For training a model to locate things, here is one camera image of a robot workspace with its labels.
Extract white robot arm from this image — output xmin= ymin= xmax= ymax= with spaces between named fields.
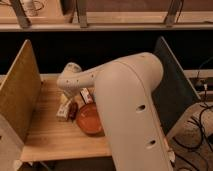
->
xmin=57 ymin=52 xmax=173 ymax=171

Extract orange ceramic bowl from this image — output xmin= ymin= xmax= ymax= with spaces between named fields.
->
xmin=76 ymin=103 xmax=104 ymax=136

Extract red white small box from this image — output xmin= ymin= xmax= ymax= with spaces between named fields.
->
xmin=80 ymin=88 xmax=93 ymax=104

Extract dark brown small bottle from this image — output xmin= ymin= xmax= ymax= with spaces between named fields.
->
xmin=69 ymin=102 xmax=78 ymax=120

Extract white labelled bottle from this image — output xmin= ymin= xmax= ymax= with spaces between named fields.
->
xmin=56 ymin=100 xmax=71 ymax=121

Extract right dark side panel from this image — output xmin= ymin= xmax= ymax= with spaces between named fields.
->
xmin=152 ymin=37 xmax=201 ymax=139

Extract left wooden side panel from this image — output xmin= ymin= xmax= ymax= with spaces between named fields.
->
xmin=0 ymin=39 xmax=43 ymax=171

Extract black cables on right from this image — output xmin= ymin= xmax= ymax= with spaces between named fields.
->
xmin=173 ymin=56 xmax=213 ymax=171

